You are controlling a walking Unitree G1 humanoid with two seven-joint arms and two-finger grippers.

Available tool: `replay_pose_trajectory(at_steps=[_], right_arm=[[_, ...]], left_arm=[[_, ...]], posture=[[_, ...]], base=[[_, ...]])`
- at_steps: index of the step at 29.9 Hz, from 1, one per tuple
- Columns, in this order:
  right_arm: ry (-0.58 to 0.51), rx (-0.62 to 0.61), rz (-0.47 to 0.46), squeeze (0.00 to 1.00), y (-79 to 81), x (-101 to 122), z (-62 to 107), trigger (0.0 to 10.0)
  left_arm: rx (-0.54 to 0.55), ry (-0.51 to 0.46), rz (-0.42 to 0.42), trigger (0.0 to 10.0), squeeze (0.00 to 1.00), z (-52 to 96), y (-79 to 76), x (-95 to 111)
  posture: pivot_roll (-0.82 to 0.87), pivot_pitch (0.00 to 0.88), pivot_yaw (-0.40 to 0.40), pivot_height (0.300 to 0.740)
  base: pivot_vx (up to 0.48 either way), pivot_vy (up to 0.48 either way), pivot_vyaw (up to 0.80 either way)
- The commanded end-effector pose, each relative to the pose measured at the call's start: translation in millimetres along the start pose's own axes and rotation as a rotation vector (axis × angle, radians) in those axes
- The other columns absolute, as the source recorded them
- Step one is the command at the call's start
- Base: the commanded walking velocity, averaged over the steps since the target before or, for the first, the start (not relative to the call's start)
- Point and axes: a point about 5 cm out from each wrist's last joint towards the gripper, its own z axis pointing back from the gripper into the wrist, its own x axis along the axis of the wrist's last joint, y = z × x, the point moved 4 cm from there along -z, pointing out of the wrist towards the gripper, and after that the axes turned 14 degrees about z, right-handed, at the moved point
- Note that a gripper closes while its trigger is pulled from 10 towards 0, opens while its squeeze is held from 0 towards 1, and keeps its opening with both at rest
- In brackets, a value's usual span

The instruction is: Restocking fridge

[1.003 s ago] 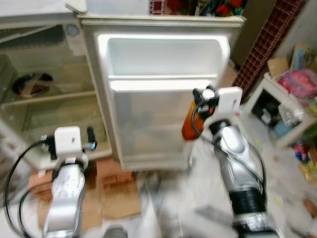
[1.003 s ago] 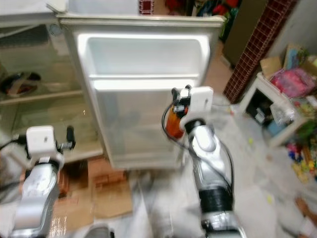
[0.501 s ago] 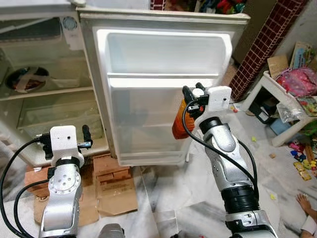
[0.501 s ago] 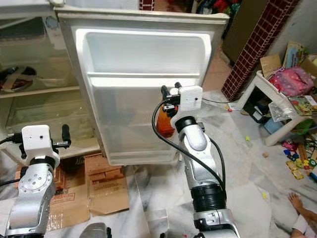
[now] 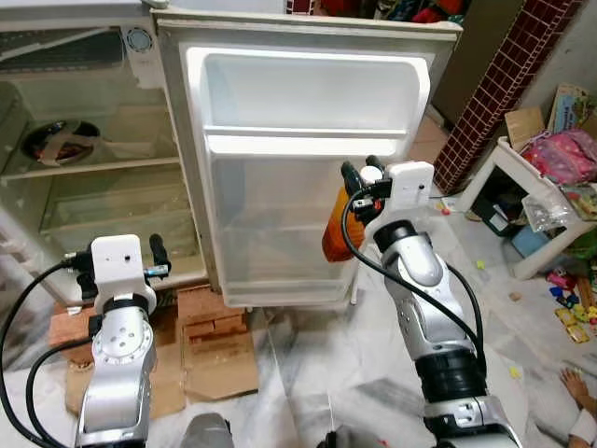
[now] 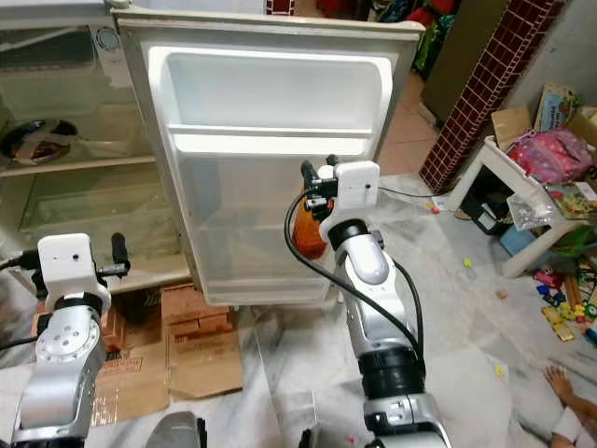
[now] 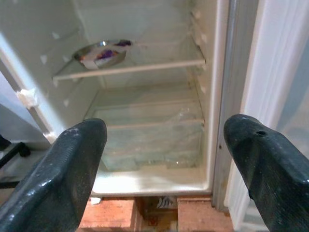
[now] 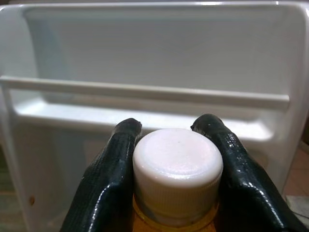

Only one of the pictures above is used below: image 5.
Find amber sauce bottle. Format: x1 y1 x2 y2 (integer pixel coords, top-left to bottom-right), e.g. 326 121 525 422
322 187 367 264

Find fridge door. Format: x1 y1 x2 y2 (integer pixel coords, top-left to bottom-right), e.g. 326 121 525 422
154 9 463 309

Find white small fridge body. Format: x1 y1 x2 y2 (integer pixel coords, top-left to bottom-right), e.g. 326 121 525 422
0 0 217 292

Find dark bowl in fridge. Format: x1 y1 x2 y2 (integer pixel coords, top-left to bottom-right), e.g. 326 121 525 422
21 119 102 167

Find person's bare hand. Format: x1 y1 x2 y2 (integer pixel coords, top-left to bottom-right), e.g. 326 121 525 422
558 367 597 418

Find single red brick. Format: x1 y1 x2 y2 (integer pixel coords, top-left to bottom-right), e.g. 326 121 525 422
47 306 99 348

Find flat brown cardboard sheet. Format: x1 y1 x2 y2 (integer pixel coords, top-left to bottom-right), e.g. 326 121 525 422
65 285 260 416

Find white low shelf table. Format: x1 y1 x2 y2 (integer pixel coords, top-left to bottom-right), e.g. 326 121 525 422
455 138 597 281

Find colourful floor toys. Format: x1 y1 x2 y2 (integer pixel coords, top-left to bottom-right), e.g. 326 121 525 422
550 269 597 348

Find red tiled pillar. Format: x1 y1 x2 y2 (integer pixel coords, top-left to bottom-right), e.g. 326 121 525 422
434 0 559 195

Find small brown cardboard box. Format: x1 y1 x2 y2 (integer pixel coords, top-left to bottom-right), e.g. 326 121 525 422
504 105 547 150

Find grey robot left leg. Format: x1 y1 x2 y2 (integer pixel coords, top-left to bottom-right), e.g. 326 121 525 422
182 413 234 448

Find grey robot leg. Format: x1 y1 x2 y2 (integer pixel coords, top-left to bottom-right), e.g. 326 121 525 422
182 413 234 448
322 427 374 448

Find crumpled clear plastic bag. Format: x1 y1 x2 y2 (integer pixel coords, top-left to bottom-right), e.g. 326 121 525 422
522 191 570 234

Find pink patterned bag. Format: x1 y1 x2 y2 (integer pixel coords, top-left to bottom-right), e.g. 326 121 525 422
521 128 597 186

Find colourful children's book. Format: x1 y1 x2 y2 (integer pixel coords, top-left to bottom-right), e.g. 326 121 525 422
546 84 593 136

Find grey robot right leg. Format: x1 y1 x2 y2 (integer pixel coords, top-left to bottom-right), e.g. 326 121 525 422
322 427 374 448

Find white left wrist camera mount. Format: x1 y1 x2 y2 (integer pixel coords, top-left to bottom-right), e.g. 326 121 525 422
89 235 158 314

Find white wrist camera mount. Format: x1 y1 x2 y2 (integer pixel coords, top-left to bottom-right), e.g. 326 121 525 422
89 235 158 314
364 161 435 245

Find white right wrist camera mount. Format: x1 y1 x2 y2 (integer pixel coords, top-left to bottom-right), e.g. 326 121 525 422
364 161 435 245

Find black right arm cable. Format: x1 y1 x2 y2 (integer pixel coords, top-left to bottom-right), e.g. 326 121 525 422
340 191 486 374

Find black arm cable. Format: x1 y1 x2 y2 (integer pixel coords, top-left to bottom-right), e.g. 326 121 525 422
340 191 486 374
0 252 94 448

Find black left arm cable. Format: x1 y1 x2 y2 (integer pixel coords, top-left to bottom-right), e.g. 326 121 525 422
0 252 94 448

